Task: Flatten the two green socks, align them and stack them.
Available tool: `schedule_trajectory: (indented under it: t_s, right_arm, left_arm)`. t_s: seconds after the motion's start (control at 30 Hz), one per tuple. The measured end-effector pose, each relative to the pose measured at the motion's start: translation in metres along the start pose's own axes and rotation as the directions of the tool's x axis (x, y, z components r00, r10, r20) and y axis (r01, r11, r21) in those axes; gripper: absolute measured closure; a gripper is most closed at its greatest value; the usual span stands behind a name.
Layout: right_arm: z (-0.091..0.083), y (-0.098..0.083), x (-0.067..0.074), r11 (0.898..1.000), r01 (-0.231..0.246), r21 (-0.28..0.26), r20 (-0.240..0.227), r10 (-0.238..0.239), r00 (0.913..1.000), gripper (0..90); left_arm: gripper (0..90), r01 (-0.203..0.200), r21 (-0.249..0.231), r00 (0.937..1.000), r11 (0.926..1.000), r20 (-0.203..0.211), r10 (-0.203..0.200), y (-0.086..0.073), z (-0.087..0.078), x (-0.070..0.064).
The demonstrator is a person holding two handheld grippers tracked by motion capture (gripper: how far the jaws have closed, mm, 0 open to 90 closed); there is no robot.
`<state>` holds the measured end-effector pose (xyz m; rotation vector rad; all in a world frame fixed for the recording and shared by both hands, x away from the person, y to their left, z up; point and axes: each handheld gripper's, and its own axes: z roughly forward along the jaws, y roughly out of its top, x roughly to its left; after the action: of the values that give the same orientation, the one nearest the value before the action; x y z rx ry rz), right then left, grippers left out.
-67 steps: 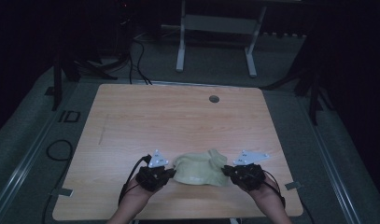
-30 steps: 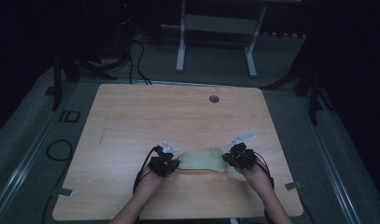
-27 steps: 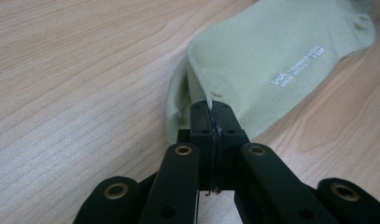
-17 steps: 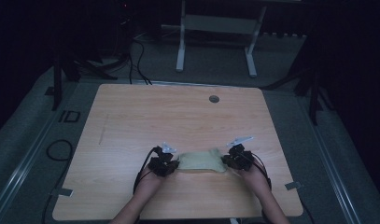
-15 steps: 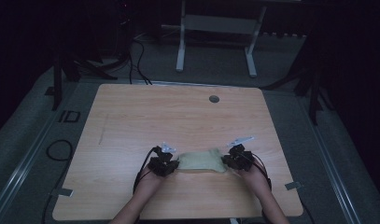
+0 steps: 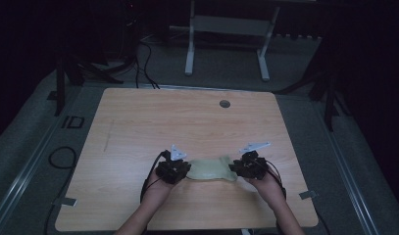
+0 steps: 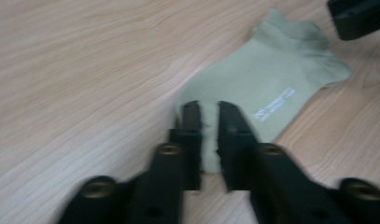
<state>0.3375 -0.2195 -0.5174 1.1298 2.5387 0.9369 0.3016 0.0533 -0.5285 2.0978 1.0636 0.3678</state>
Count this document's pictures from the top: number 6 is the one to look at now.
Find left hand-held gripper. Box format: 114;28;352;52
154;143;192;186

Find white desk frame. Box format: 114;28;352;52
169;0;281;82

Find black floor cables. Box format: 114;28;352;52
133;38;161;90

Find grey floor rail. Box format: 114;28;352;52
313;99;381;235
0;85;77;229

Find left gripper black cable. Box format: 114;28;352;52
139;149;173;204

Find person's right hand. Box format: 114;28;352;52
244;167;287;211

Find black cable loop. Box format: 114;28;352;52
48;146;77;170

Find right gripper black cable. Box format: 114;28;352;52
261;159;288;201

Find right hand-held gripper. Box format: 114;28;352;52
228;140;273;181

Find black metal stand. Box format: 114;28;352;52
53;0;140;118
274;32;352;132

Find person's left hand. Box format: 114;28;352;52
143;175;180;210

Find grey tape strip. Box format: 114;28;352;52
298;190;319;201
52;197;78;208

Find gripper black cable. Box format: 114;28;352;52
261;159;288;201
139;149;173;204

